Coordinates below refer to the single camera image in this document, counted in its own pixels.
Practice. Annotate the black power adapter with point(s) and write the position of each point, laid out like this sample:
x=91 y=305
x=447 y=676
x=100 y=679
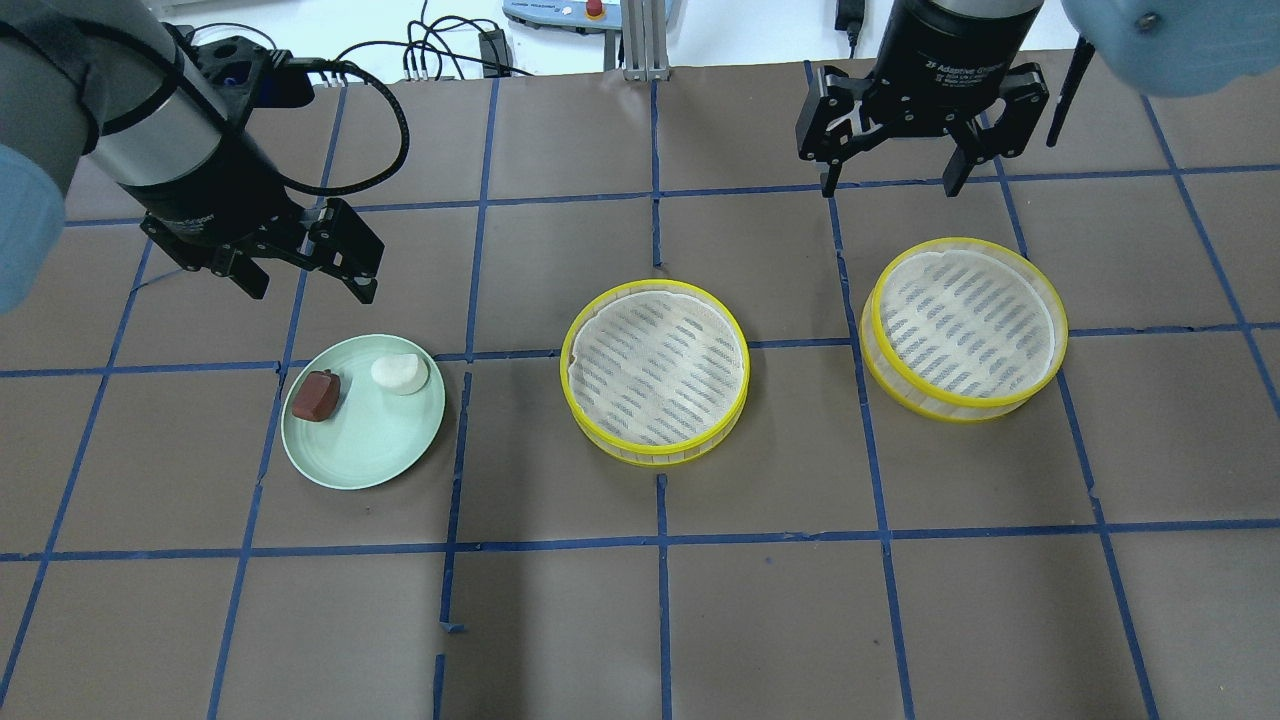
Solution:
x=850 y=19

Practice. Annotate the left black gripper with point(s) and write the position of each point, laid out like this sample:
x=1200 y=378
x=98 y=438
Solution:
x=213 y=202

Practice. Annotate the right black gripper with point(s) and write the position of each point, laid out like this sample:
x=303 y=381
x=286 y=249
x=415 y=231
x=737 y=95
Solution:
x=948 y=62

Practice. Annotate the emergency stop pendant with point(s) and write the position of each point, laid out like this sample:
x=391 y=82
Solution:
x=580 y=17

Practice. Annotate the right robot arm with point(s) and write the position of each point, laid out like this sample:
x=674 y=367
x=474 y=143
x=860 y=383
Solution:
x=1163 y=48

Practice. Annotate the light green plate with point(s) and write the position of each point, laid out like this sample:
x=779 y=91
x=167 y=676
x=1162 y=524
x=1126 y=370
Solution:
x=375 y=432

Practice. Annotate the brown bun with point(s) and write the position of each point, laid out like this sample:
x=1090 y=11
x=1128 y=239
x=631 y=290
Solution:
x=317 y=396

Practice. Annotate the yellow steamer basket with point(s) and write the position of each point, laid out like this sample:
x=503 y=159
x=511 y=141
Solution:
x=963 y=330
x=655 y=372

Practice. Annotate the white bun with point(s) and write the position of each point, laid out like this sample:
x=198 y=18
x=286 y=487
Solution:
x=400 y=374

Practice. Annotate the aluminium frame post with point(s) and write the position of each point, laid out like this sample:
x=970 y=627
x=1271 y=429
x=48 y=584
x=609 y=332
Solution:
x=644 y=28

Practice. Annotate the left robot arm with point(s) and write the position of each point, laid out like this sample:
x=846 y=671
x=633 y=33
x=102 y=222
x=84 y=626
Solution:
x=166 y=120

